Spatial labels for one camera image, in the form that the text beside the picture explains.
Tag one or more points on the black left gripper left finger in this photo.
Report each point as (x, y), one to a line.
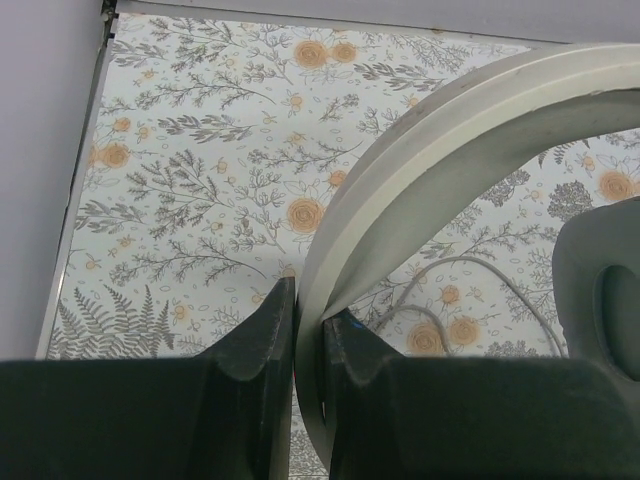
(222, 414)

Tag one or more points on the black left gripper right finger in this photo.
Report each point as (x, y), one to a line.
(390, 416)

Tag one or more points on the white grey headphones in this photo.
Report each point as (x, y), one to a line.
(435, 160)

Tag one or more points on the floral patterned table mat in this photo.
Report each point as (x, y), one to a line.
(219, 145)

